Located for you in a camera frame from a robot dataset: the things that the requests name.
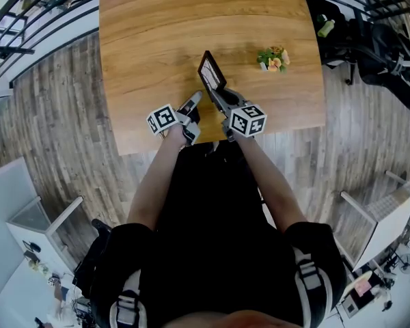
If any black office chair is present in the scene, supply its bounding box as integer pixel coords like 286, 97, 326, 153
357, 22, 410, 122
310, 0, 359, 85

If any potted orange flower plant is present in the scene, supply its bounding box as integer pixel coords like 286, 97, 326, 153
256, 45, 291, 74

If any grey harness strap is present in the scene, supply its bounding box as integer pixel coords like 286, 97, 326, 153
292, 246, 332, 328
109, 270, 148, 328

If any person's black clothing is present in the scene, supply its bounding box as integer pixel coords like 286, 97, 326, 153
88, 141, 348, 328

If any white desk with grey top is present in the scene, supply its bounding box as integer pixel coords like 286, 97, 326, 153
340, 171, 410, 272

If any green bottle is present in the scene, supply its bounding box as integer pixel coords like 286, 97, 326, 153
316, 14, 336, 38

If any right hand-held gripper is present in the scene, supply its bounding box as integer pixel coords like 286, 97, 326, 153
207, 87, 268, 142

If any pink notepad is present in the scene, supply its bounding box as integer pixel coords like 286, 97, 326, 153
353, 280, 372, 297

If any person's right forearm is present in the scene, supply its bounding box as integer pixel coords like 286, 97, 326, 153
237, 133, 308, 234

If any black picture frame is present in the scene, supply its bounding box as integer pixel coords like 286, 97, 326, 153
197, 50, 228, 92

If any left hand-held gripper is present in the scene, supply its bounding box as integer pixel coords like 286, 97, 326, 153
146, 90, 203, 146

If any white partition panel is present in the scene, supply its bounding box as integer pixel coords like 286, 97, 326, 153
0, 156, 40, 286

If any person's left forearm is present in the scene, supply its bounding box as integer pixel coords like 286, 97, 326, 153
126, 128, 189, 232

